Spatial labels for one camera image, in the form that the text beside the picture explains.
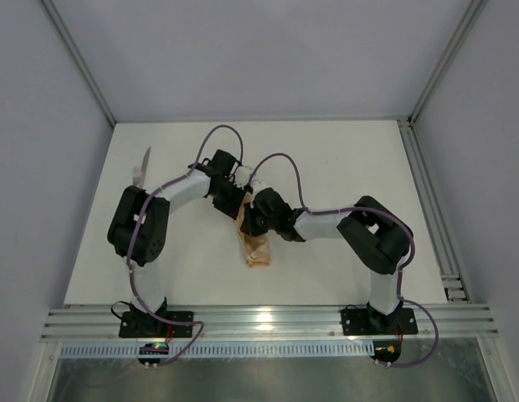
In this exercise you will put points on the right side aluminium rail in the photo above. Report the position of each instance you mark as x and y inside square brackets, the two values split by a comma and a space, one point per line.
[444, 251]

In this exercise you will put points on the right aluminium frame post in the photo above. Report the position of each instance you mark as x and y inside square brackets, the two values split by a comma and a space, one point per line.
[462, 29]

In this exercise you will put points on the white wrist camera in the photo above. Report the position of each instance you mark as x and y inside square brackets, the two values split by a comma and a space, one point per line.
[257, 186]
[242, 175]

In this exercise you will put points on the pink handled table knife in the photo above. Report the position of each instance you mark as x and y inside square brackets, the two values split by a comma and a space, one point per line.
[144, 164]

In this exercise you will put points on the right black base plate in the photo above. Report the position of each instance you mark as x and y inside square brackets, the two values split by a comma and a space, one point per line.
[367, 321]

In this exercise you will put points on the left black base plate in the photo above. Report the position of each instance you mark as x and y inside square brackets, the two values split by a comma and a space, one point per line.
[137, 324]

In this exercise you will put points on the controller board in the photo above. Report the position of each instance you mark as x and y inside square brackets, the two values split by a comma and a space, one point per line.
[151, 355]
[387, 351]

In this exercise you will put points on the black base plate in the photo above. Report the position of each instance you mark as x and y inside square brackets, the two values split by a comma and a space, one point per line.
[137, 324]
[367, 321]

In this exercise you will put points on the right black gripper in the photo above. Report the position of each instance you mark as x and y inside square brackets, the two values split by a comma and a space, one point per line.
[254, 218]

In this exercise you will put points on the left aluminium frame post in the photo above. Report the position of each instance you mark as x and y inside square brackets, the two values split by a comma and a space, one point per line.
[73, 51]

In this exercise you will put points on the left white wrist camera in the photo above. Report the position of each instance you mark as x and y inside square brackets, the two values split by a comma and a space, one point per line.
[242, 175]

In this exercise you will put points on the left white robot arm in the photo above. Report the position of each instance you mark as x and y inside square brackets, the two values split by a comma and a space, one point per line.
[138, 233]

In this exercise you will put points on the right controller board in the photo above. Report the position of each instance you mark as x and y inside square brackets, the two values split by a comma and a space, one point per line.
[387, 351]

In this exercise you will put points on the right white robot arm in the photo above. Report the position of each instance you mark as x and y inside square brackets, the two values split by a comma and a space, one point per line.
[380, 240]

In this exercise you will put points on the aluminium rail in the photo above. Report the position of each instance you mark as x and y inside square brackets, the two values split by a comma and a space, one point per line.
[269, 323]
[444, 251]

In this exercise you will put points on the peach satin cloth napkin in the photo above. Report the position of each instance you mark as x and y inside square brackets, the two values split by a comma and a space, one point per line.
[255, 250]

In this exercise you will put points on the aluminium frame post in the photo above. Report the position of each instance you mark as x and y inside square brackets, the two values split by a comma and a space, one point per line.
[73, 51]
[462, 29]

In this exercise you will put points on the slotted cable duct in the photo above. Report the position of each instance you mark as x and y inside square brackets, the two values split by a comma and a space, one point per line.
[231, 349]

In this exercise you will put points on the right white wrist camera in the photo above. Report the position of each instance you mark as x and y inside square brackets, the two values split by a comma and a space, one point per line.
[257, 186]

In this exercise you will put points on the front aluminium rail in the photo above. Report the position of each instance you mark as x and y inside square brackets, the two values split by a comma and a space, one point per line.
[269, 323]

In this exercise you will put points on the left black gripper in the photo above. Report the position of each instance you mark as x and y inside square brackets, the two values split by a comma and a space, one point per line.
[233, 205]

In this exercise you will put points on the left controller board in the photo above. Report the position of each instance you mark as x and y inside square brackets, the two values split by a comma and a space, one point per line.
[151, 355]

